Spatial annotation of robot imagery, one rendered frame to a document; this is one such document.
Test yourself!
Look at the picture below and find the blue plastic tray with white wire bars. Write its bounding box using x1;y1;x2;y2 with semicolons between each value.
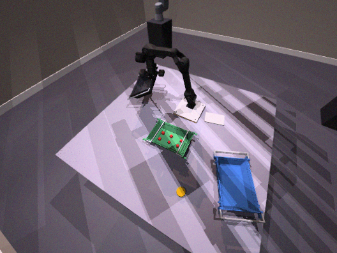
214;150;266;224

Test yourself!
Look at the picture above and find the green plastic tray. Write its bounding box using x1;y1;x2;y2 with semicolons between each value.
142;118;197;159

